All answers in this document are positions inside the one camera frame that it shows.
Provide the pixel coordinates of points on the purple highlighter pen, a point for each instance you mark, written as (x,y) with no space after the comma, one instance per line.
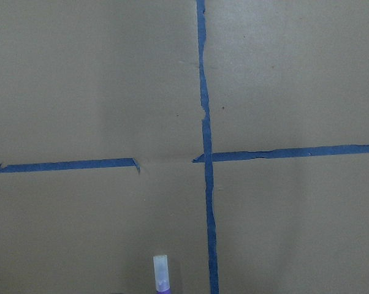
(161,274)

